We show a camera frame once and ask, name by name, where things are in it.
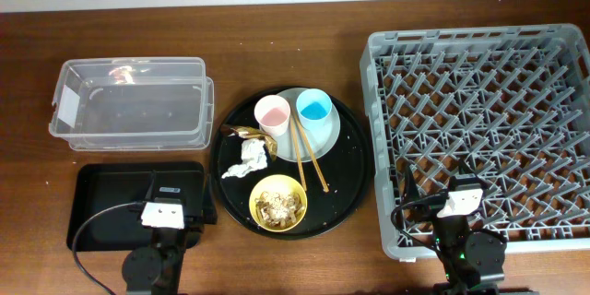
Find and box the round black serving tray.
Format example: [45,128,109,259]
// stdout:
[209,98,373,240]

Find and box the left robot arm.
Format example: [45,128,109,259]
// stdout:
[122,171,218,294]

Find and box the clear plastic waste bin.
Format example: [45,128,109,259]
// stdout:
[48,57,215,151]

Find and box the gold foil wrapper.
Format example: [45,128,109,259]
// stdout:
[220,124,277,161]

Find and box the white napkin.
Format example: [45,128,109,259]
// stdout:
[221,139,268,179]

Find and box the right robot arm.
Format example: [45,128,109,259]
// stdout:
[392,162,507,295]

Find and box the pink cup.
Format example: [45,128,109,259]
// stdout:
[254,95,290,136]

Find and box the yellow bowl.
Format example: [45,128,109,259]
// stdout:
[249,174,308,232]

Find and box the grey dishwasher rack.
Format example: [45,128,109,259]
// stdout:
[360,24,589,261]

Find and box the black rectangular tray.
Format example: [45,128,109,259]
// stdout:
[66,161,205,252]

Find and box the food scraps and rice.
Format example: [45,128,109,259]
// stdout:
[254,191,306,230]

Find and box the wooden chopstick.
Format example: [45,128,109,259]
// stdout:
[289,112,307,191]
[293,113,329,193]

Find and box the grey round plate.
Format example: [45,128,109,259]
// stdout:
[273,88,340,162]

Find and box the blue cup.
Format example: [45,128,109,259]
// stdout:
[296,88,332,130]

